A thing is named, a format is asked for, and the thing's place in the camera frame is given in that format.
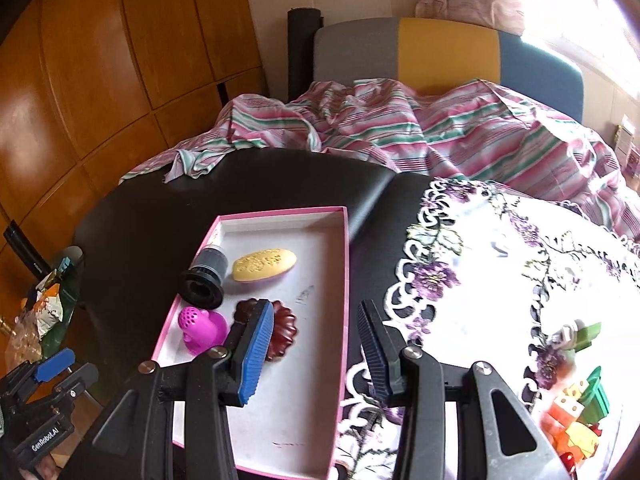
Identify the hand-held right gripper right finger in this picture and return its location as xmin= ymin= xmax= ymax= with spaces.
xmin=356 ymin=299 xmax=571 ymax=480

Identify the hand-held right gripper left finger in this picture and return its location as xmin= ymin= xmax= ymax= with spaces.
xmin=75 ymin=299 xmax=276 ymax=480

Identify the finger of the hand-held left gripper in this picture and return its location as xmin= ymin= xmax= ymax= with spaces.
xmin=47 ymin=362 xmax=100 ymax=411
xmin=27 ymin=349 xmax=77 ymax=386

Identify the brown fluted mould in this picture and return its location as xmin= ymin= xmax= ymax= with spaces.
xmin=232 ymin=298 xmax=299 ymax=362

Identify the pink-edged white tray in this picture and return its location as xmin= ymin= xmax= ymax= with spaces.
xmin=151 ymin=205 xmax=350 ymax=480

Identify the magenta pig toy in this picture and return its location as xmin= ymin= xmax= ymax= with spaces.
xmin=178 ymin=306 xmax=230 ymax=358

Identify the black grey strainer cup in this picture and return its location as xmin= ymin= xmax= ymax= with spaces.
xmin=180 ymin=244 xmax=230 ymax=310

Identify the yellow oval soap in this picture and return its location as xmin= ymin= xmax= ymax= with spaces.
xmin=231 ymin=248 xmax=299 ymax=283

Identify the plain yellow toy block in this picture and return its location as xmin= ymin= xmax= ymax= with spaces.
xmin=565 ymin=422 xmax=601 ymax=458

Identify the large green toy block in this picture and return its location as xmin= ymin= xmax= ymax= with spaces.
xmin=580 ymin=366 xmax=611 ymax=423

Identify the person's left hand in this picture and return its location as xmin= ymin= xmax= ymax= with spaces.
xmin=17 ymin=452 xmax=68 ymax=480

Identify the clear bag of nuts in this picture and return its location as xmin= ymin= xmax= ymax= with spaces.
xmin=0 ymin=310 xmax=43 ymax=376

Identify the orange white snack bag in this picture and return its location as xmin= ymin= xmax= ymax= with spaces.
xmin=27 ymin=282 xmax=65 ymax=337

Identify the round green glass table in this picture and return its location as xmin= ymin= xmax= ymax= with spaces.
xmin=0 ymin=246 xmax=87 ymax=376

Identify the black cylinder tube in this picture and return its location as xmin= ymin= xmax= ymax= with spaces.
xmin=2 ymin=220 xmax=48 ymax=278

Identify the embroidered white tablecloth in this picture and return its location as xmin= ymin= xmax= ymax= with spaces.
xmin=330 ymin=177 xmax=640 ymax=480

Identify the white grey toy figure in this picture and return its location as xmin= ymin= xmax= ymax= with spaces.
xmin=552 ymin=322 xmax=581 ymax=356

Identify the yellow dotted toy block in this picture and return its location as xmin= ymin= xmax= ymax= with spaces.
xmin=560 ymin=379 xmax=591 ymax=406

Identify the small green toy block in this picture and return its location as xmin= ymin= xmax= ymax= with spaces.
xmin=575 ymin=321 xmax=603 ymax=353

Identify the pink green striped bed sheet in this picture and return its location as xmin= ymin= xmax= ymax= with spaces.
xmin=119 ymin=77 xmax=640 ymax=241

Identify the grey yellow blue headboard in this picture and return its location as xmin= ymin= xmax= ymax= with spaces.
xmin=312 ymin=17 xmax=585 ymax=123

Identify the wooden wardrobe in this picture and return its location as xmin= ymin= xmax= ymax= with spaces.
xmin=0 ymin=0 xmax=268 ymax=271

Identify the white windowsill rack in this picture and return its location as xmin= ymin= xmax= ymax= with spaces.
xmin=614 ymin=114 xmax=640 ymax=158

